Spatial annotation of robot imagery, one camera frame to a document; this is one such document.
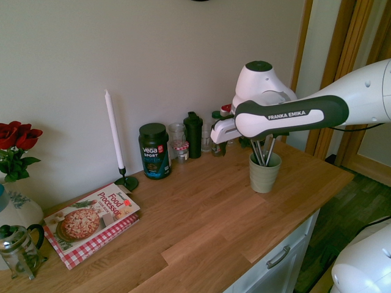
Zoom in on green ribbed ceramic utensil holder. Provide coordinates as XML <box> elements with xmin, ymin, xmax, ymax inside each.
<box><xmin>249</xmin><ymin>151</ymin><xmax>282</xmax><ymax>194</ymax></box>

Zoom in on glass French press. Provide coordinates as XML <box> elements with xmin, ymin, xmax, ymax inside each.
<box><xmin>0</xmin><ymin>223</ymin><xmax>49</xmax><ymax>281</ymax></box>

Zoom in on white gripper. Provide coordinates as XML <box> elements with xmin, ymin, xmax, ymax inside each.
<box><xmin>210</xmin><ymin>118</ymin><xmax>250</xmax><ymax>158</ymax></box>

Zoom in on black candle holder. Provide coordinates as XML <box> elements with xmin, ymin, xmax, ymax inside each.
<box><xmin>114</xmin><ymin>166</ymin><xmax>139</xmax><ymax>189</ymax></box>

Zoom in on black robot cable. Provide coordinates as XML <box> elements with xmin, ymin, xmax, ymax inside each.
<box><xmin>329</xmin><ymin>122</ymin><xmax>386</xmax><ymax>131</ymax></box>

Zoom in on black Vega protein tub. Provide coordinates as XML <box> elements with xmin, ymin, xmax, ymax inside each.
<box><xmin>138</xmin><ymin>122</ymin><xmax>173</xmax><ymax>180</ymax></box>

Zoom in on black shaker bottle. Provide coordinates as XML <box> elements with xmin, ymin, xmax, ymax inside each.
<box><xmin>183</xmin><ymin>111</ymin><xmax>204</xmax><ymax>159</ymax></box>

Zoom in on clear drinking glass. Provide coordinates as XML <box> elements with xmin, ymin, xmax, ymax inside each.
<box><xmin>200</xmin><ymin>123</ymin><xmax>213</xmax><ymax>153</ymax></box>

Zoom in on metal drawer handle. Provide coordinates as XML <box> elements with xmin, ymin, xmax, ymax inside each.
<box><xmin>265</xmin><ymin>246</ymin><xmax>291</xmax><ymax>270</ymax></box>

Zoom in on red roses bouquet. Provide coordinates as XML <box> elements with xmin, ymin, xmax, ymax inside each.
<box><xmin>0</xmin><ymin>120</ymin><xmax>44</xmax><ymax>184</ymax></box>

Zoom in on black steel tongs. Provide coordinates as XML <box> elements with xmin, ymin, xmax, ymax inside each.
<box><xmin>250</xmin><ymin>139</ymin><xmax>266</xmax><ymax>167</ymax></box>

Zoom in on white floral jug vase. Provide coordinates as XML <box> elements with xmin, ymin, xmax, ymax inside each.
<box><xmin>0</xmin><ymin>179</ymin><xmax>45</xmax><ymax>271</ymax></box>

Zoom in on black floor cable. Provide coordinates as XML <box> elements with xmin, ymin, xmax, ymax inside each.
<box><xmin>350</xmin><ymin>214</ymin><xmax>391</xmax><ymax>242</ymax></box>

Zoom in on tall white candle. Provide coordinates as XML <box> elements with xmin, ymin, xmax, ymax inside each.
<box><xmin>104</xmin><ymin>89</ymin><xmax>126</xmax><ymax>170</ymax></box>

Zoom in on wide wooden door frame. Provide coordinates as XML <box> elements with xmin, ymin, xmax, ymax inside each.
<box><xmin>305</xmin><ymin>0</ymin><xmax>391</xmax><ymax>173</ymax></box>

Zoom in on red checkered book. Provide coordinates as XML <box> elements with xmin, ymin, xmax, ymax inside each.
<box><xmin>42</xmin><ymin>212</ymin><xmax>141</xmax><ymax>271</ymax></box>

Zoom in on narrow wooden wall trim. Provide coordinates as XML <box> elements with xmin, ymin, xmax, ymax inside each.
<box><xmin>288</xmin><ymin>0</ymin><xmax>315</xmax><ymax>95</ymax></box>

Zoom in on small jar red gingham lid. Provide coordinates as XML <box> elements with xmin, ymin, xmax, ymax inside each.
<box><xmin>171</xmin><ymin>140</ymin><xmax>190</xmax><ymax>165</ymax></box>

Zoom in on white kitchen cabinet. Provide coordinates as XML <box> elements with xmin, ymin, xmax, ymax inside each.
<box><xmin>224</xmin><ymin>209</ymin><xmax>321</xmax><ymax>293</ymax></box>

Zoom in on clear glass jar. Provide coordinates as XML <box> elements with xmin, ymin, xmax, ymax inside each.
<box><xmin>168</xmin><ymin>122</ymin><xmax>187</xmax><ymax>144</ymax></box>

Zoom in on Food Processor cookbook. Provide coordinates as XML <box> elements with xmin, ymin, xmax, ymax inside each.
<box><xmin>43</xmin><ymin>182</ymin><xmax>142</xmax><ymax>256</ymax></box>

